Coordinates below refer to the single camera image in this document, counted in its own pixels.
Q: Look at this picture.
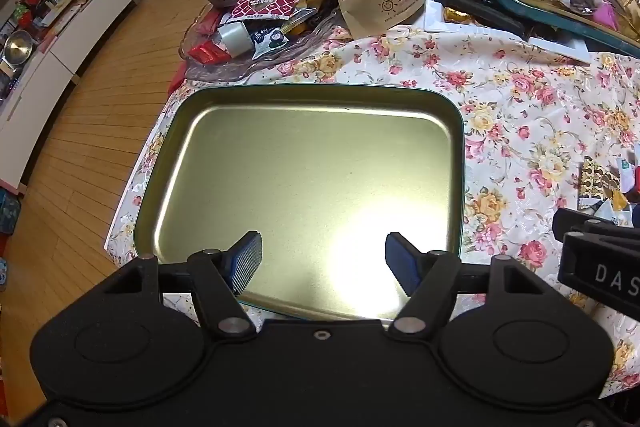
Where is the metal bowl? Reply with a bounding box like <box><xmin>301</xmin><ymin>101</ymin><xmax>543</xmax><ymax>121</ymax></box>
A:
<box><xmin>2</xmin><ymin>29</ymin><xmax>37</xmax><ymax>68</ymax></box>

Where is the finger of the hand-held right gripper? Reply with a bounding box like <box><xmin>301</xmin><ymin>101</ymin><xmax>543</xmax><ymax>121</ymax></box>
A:
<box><xmin>552</xmin><ymin>207</ymin><xmax>640</xmax><ymax>314</ymax></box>

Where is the leopard heart snack packet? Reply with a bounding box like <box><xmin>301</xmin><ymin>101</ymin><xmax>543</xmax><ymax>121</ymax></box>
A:
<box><xmin>579</xmin><ymin>155</ymin><xmax>621</xmax><ymax>211</ymax></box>

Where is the black snack bar packet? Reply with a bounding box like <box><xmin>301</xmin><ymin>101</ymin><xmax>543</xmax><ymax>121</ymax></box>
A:
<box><xmin>432</xmin><ymin>0</ymin><xmax>531</xmax><ymax>40</ymax></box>

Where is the white low cabinet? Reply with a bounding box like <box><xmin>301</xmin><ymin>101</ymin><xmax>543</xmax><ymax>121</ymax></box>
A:
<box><xmin>0</xmin><ymin>0</ymin><xmax>151</xmax><ymax>192</ymax></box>

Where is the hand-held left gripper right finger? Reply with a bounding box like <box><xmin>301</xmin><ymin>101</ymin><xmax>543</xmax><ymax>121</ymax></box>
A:
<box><xmin>384</xmin><ymin>231</ymin><xmax>551</xmax><ymax>342</ymax></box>

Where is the floral tablecloth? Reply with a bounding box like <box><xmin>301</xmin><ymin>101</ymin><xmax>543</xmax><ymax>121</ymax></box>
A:
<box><xmin>105</xmin><ymin>24</ymin><xmax>640</xmax><ymax>403</ymax></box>

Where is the white tray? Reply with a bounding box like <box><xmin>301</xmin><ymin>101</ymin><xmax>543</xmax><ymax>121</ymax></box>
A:
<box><xmin>424</xmin><ymin>0</ymin><xmax>591</xmax><ymax>65</ymax></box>

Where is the glass plate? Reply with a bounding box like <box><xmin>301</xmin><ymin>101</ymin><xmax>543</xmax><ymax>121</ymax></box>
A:
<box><xmin>177</xmin><ymin>2</ymin><xmax>351</xmax><ymax>82</ymax></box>

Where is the golden tin tray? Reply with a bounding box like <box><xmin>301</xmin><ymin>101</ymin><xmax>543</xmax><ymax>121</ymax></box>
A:
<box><xmin>134</xmin><ymin>83</ymin><xmax>468</xmax><ymax>323</ymax></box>

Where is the small red packet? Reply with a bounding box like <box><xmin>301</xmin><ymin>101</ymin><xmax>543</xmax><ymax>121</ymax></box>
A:
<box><xmin>187</xmin><ymin>42</ymin><xmax>228</xmax><ymax>65</ymax></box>

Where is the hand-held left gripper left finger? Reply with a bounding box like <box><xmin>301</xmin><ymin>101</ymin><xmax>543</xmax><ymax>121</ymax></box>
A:
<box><xmin>100</xmin><ymin>231</ymin><xmax>263</xmax><ymax>342</ymax></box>

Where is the black white snack packet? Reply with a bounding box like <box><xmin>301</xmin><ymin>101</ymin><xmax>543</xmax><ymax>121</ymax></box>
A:
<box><xmin>250</xmin><ymin>27</ymin><xmax>288</xmax><ymax>60</ymax></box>

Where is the blue patterned box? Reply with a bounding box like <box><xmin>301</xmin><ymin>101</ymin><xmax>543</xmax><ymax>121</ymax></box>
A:
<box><xmin>0</xmin><ymin>187</ymin><xmax>22</xmax><ymax>235</ymax></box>

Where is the pink snack packet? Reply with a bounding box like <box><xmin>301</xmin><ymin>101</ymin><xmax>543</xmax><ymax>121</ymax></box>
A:
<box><xmin>582</xmin><ymin>0</ymin><xmax>621</xmax><ymax>30</ymax></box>

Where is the red patterned snack packet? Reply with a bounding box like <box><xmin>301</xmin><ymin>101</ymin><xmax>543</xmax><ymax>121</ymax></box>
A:
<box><xmin>230</xmin><ymin>0</ymin><xmax>297</xmax><ymax>24</ymax></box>

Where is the clear tape roll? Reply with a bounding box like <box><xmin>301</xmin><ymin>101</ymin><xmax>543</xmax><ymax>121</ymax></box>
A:
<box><xmin>215</xmin><ymin>21</ymin><xmax>256</xmax><ymax>56</ymax></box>

